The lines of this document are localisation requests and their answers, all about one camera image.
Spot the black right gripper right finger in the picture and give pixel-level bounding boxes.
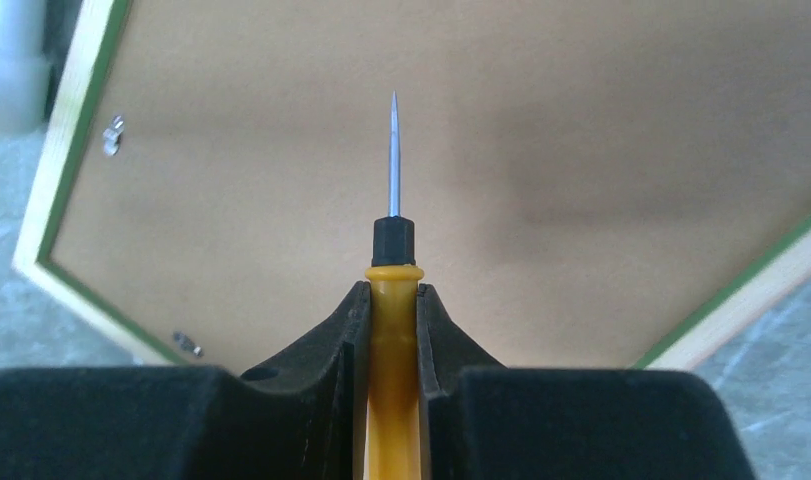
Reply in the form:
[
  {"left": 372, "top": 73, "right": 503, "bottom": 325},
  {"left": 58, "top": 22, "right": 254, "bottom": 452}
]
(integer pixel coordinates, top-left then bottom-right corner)
[{"left": 416, "top": 284, "right": 755, "bottom": 479}]

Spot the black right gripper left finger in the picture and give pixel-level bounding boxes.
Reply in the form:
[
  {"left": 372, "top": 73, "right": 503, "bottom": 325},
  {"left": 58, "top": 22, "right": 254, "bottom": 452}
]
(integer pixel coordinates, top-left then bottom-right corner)
[{"left": 0, "top": 282, "right": 370, "bottom": 479}]

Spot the orange handled screwdriver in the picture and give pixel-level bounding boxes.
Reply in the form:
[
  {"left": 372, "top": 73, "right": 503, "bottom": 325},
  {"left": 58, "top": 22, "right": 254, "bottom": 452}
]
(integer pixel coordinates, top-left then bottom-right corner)
[{"left": 365, "top": 94, "right": 424, "bottom": 479}]

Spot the green wooden photo frame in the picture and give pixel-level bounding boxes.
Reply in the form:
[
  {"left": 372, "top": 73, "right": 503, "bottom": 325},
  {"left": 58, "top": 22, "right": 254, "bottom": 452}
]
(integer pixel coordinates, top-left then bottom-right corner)
[{"left": 13, "top": 1, "right": 811, "bottom": 372}]

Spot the white PVC pipe stand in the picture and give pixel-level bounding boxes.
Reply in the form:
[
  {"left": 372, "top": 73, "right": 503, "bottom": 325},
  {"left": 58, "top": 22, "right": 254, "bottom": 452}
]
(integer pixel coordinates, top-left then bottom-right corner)
[{"left": 0, "top": 0, "right": 51, "bottom": 137}]

